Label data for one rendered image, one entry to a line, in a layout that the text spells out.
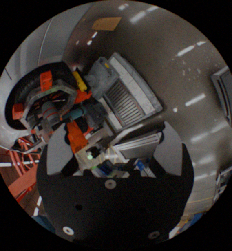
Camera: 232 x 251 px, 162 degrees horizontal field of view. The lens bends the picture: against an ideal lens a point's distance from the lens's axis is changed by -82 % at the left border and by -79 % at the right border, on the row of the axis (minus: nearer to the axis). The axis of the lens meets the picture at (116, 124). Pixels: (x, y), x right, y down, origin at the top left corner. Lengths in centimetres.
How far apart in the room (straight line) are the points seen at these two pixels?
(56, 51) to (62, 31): 14
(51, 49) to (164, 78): 92
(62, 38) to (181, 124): 118
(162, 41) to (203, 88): 59
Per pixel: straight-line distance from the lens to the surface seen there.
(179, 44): 102
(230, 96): 74
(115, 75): 101
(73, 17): 49
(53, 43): 51
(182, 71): 93
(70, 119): 56
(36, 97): 58
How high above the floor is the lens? 93
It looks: 41 degrees down
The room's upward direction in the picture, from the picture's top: 125 degrees counter-clockwise
